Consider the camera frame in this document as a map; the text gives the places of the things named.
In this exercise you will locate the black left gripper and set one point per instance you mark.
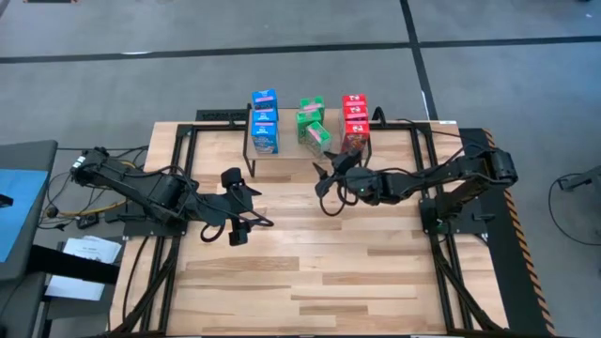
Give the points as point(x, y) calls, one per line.
point(220, 206)

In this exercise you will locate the grey stand foot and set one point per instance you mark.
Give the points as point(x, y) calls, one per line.
point(582, 178)

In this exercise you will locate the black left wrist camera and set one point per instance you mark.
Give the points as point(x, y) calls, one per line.
point(244, 203)

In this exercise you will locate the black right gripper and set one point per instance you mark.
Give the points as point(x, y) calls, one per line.
point(362, 185)

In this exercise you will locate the white paper sheet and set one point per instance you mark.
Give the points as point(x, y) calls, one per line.
point(75, 287)
point(91, 249)

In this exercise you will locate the black aluminium table frame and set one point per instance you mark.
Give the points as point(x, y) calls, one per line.
point(507, 263)

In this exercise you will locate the grey table with blue mat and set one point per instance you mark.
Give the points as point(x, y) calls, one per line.
point(21, 211)

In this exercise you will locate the blue Rice Krispies cereal box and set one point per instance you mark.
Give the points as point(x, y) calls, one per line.
point(265, 115)
point(265, 98)
point(265, 137)

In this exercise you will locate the wooden shelf with black legs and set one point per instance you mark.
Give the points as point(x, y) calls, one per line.
point(291, 150)

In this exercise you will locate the red Froot Loops cereal box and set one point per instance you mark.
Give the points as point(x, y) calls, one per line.
point(355, 137)
point(354, 99)
point(355, 113)

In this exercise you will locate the green Apple Jacks cereal box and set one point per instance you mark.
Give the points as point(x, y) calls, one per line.
point(318, 137)
point(307, 122)
point(312, 103)

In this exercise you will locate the black floor tape line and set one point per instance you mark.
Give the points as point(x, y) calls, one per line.
point(211, 50)
point(418, 61)

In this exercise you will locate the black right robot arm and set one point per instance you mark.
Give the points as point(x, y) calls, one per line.
point(451, 176)

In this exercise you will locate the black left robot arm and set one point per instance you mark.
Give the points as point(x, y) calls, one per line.
point(141, 188)

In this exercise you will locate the black power adapter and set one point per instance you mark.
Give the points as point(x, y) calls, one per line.
point(87, 219)

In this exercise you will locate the black flat bar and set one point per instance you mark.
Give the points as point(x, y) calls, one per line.
point(75, 265)

